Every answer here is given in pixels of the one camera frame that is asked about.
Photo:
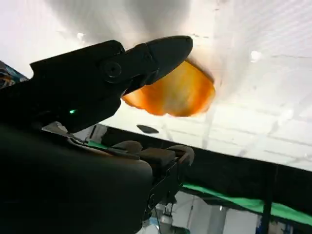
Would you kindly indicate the green cloth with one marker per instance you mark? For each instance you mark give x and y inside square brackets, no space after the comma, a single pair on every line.
[243,202]

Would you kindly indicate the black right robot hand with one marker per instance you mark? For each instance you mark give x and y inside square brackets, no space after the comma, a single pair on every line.
[61,175]

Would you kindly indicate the black vertical post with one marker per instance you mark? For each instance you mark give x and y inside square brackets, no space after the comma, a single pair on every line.
[269,200]

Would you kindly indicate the orange white toy bread roll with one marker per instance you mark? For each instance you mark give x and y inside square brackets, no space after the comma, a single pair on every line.
[182,97]

